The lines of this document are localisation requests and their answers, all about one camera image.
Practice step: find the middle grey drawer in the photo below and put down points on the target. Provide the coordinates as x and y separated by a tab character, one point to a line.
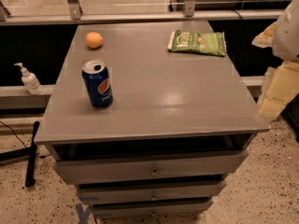
156	192

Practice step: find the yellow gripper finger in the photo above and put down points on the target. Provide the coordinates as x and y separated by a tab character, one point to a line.
280	86
264	39

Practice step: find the grey drawer cabinet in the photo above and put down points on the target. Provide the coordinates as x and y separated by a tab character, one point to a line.
164	103

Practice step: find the bottom grey drawer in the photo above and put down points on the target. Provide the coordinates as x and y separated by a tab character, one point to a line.
150	208

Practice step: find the orange fruit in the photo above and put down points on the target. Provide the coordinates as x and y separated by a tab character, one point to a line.
94	40

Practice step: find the top grey drawer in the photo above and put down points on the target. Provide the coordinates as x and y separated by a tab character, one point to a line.
146	168

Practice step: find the black stand leg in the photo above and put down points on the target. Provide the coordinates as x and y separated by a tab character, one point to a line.
29	180

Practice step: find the white pump bottle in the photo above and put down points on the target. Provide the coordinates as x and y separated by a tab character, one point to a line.
29	80

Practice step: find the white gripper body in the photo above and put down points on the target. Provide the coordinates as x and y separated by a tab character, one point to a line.
288	36

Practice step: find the green jalapeno chip bag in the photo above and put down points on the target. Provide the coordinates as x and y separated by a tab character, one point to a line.
197	43

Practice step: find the grey drawer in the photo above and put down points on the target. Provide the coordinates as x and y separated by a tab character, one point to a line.
146	168
150	208
156	192

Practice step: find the metal window rail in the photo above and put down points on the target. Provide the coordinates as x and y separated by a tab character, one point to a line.
207	15

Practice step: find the blue pepsi can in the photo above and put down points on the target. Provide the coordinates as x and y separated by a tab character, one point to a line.
97	82

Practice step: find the blue tape mark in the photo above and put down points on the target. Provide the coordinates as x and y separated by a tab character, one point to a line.
83	215

